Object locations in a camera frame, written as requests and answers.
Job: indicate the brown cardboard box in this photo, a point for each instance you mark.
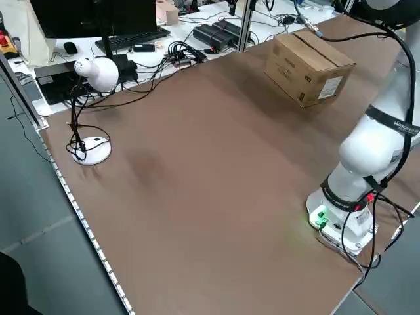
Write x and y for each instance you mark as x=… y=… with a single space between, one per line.
x=305 y=65

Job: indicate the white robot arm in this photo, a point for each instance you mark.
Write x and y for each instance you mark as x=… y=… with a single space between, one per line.
x=367 y=154

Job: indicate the small cardboard box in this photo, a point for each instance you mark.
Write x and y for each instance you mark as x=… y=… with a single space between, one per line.
x=172 y=16

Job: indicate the black usb hub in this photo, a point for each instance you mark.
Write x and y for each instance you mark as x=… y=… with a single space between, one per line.
x=178 y=54

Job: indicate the black power supply unit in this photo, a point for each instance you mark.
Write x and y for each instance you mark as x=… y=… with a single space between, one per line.
x=234 y=31
x=210 y=36

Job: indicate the small black device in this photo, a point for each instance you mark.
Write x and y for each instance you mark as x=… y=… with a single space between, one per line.
x=143 y=48

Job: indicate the white desk lamp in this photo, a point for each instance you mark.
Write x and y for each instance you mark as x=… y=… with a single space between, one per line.
x=101 y=73

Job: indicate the black keyboard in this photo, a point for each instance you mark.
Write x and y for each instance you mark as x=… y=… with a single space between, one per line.
x=138 y=36

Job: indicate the black power adapter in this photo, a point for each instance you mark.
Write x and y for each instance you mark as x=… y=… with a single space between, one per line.
x=288 y=19

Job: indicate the black computer mouse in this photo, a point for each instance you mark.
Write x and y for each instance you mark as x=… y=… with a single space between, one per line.
x=70 y=48

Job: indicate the black computer monitor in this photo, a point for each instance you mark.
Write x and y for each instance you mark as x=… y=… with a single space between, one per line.
x=92 y=16

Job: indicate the white paper bag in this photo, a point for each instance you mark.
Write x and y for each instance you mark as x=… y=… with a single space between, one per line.
x=37 y=39

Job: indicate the red emergency stop button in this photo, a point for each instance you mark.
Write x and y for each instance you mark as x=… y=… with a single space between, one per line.
x=6 y=39

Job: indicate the aluminium frame post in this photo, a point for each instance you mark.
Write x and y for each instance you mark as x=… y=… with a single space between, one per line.
x=246 y=26

